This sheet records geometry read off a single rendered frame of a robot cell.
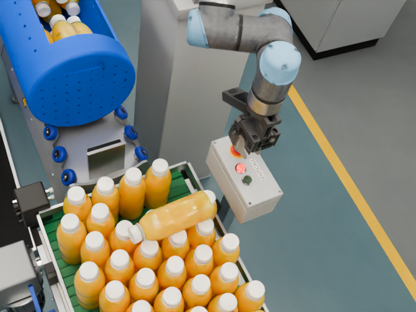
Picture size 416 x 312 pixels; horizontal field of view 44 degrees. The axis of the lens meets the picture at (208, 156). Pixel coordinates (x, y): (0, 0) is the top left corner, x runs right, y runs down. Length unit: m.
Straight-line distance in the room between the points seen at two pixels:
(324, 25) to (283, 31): 1.90
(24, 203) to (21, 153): 1.28
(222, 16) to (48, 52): 0.45
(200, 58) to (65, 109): 0.54
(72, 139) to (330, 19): 1.82
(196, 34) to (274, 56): 0.17
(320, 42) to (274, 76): 2.07
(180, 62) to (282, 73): 0.76
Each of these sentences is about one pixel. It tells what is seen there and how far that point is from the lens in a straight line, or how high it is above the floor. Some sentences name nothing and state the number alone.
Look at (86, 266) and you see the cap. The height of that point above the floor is 1.09.
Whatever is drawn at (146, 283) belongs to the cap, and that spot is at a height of 1.09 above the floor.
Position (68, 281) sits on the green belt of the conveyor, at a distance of 1.33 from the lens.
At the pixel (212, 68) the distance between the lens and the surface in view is 1.80.
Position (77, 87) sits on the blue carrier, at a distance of 1.34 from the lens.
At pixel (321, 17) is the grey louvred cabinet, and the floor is 0.31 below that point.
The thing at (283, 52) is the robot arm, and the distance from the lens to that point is 1.00.
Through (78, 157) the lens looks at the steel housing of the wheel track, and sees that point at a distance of 1.45.
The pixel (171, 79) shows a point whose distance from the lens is 1.76.
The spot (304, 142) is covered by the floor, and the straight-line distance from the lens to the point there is 2.78.
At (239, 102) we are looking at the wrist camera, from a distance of 1.15.
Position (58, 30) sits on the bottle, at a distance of 1.40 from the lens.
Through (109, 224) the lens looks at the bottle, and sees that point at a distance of 1.22.
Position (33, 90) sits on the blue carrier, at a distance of 1.31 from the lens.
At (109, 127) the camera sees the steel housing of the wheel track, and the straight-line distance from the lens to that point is 1.51.
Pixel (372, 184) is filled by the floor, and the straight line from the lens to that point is 2.79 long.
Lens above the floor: 2.16
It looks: 57 degrees down
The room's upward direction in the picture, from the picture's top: 17 degrees clockwise
